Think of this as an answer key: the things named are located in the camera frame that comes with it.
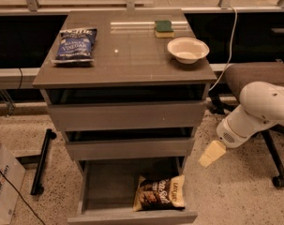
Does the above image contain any blue vinegar chip bag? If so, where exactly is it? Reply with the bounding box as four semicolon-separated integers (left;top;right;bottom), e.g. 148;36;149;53
52;27;97;64

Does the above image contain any brown sea salt chip bag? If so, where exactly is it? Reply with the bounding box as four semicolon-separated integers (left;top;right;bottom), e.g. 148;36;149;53
133;175;185;212

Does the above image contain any grey top drawer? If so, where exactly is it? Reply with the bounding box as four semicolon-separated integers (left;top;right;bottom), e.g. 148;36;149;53
48;101;206;131

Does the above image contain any black metal bar stand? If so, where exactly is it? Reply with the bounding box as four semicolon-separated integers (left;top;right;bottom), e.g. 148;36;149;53
30;128;56;196

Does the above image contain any white power cable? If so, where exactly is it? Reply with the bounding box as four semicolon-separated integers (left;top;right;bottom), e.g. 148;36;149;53
208;5;238;93

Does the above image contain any grey drawer cabinet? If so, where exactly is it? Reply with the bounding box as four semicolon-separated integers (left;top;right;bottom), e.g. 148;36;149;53
32;8;217;225

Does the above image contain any grey middle drawer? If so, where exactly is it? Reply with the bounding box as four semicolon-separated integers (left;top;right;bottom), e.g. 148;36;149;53
66;138;195;160

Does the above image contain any grey office chair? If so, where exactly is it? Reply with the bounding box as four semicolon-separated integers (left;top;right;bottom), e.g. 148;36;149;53
209;62;284;188

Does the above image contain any black cable on floor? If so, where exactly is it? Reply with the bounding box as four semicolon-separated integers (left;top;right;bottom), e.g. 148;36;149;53
0;153;46;225

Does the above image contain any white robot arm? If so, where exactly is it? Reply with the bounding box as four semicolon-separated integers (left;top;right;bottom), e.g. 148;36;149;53
199;82;284;168

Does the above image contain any white paper bowl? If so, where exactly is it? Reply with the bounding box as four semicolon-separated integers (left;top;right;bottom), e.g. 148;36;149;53
167;37;210;64

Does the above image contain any white cardboard box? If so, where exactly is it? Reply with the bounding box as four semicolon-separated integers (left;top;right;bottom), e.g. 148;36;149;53
0;142;25;225

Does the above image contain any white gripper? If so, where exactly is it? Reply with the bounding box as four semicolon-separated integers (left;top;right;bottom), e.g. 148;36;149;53
199;105;272;168

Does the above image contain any grey open bottom drawer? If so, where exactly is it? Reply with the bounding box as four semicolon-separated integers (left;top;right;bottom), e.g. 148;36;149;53
67;157;197;225

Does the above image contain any green yellow sponge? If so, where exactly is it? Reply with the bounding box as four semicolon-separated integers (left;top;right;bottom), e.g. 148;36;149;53
155;20;174;38

